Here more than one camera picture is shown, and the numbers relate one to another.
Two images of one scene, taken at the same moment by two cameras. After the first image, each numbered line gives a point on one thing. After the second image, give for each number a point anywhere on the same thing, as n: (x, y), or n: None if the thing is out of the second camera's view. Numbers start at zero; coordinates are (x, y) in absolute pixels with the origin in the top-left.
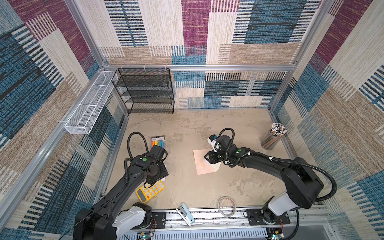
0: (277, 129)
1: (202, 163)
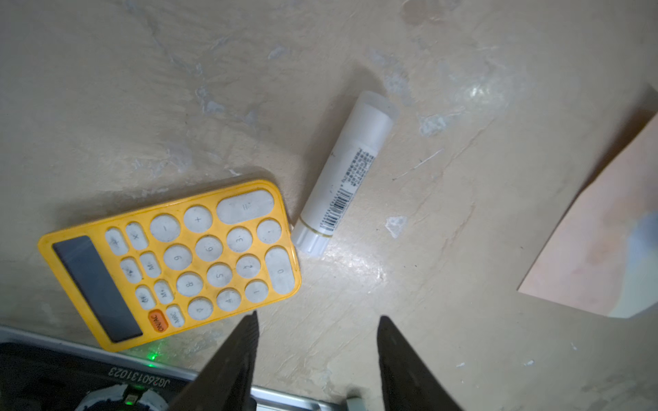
0: None
1: (604, 257)
